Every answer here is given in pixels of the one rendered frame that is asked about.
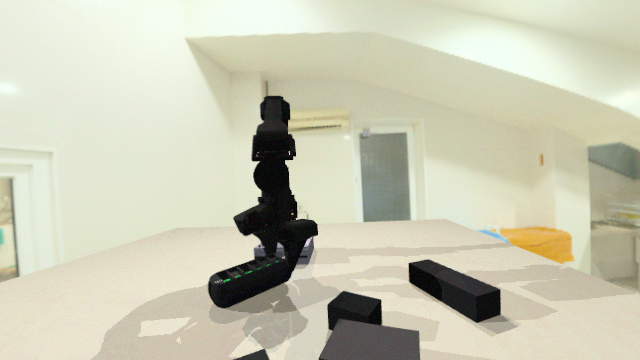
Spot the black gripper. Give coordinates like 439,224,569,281
252,190,318,272

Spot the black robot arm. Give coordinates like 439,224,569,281
233,96,296,237

